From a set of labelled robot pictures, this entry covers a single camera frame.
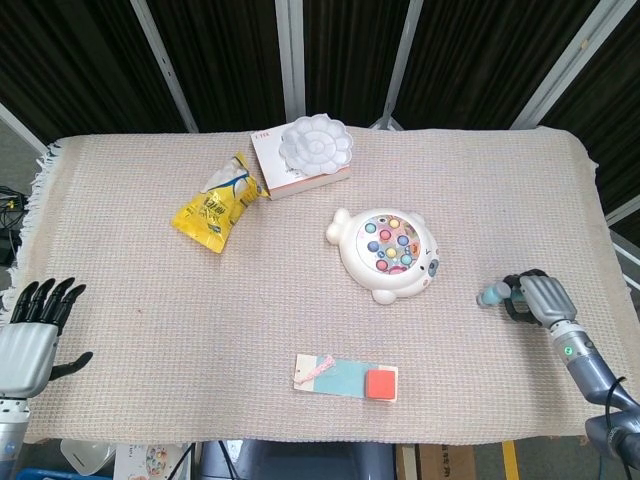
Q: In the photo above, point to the white printed toy box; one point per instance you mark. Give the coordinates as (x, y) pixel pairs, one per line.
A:
(150, 462)

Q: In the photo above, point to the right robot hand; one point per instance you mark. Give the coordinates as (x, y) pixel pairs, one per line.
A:
(547, 300)

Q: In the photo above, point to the white plastic appliance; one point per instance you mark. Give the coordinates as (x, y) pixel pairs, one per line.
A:
(85, 457)

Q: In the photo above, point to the blue plastic bin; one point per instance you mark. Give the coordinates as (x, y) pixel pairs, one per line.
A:
(40, 474)

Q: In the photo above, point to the orange-red cube block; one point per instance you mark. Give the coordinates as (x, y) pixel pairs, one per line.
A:
(380, 385)

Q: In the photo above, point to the white flower-shaped paint palette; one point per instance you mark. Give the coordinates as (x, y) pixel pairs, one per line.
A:
(315, 145)

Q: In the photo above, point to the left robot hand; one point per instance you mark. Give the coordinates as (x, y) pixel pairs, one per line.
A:
(25, 350)

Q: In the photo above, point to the teal object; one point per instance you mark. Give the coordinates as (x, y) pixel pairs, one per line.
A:
(495, 294)

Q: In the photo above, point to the white frame post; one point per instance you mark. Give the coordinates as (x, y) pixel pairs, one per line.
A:
(625, 212)
(400, 65)
(565, 70)
(165, 65)
(22, 130)
(291, 55)

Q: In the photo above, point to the blue card with red eraser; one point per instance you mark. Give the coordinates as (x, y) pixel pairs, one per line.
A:
(345, 377)

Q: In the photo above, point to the white animal-shaped pop-button toy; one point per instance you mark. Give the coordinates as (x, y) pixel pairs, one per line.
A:
(365, 270)

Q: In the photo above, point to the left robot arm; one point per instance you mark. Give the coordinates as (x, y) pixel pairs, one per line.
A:
(10, 435)

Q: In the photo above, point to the black pleated curtain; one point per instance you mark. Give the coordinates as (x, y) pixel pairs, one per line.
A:
(235, 60)

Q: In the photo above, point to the brown cardboard box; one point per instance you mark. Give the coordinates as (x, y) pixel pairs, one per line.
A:
(440, 462)

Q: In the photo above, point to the yellow snack bag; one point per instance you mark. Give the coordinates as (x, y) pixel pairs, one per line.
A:
(210, 220)

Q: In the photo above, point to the white box with pink edge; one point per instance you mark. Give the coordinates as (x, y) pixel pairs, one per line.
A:
(272, 170)

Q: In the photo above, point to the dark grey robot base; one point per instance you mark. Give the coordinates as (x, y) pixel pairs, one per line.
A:
(300, 460)

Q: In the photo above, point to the beige woven tablecloth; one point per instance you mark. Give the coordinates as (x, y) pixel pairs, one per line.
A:
(150, 300)

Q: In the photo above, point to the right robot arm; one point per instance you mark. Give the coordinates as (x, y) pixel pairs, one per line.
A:
(585, 365)

